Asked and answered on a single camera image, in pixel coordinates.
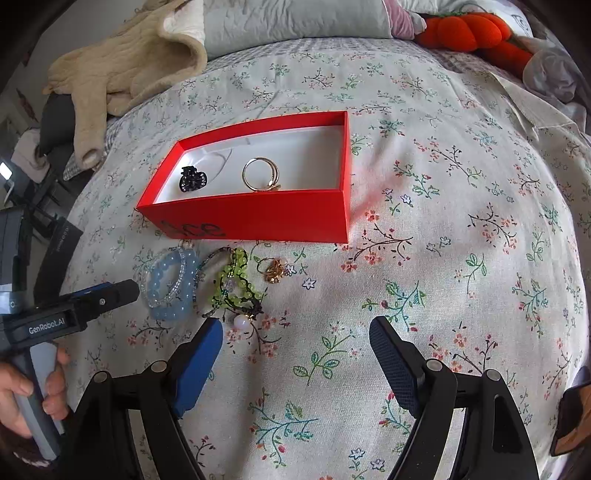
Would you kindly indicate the orange pumpkin plush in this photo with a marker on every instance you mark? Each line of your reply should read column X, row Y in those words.
column 485, row 34

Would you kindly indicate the black booklet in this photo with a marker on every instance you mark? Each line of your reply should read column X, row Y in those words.
column 55, row 263

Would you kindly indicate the black flower hair clip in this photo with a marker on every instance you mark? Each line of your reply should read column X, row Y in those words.
column 191, row 179

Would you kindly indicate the crumpled grey clothes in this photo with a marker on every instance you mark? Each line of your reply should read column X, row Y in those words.
column 553, row 75

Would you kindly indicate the gold spiral bangle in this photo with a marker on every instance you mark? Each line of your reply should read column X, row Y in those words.
column 260, row 174

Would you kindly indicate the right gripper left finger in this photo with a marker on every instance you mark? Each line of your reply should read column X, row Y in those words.
column 99, row 443

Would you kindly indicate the smartphone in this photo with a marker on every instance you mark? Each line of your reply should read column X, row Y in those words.
column 573, row 429

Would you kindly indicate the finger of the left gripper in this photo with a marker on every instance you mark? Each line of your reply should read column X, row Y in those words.
column 99, row 299

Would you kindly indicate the grey pillow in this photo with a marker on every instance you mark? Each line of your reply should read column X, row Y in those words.
column 232, row 26

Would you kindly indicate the beige fleece blanket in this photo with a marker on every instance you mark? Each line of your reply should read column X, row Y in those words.
column 162, row 45

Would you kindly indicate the floral bed sheet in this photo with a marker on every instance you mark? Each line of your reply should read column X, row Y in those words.
column 470, row 232

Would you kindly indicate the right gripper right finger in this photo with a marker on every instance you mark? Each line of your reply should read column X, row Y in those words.
column 494, row 443

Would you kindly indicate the red jewelry box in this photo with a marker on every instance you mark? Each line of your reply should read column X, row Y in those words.
column 284, row 178

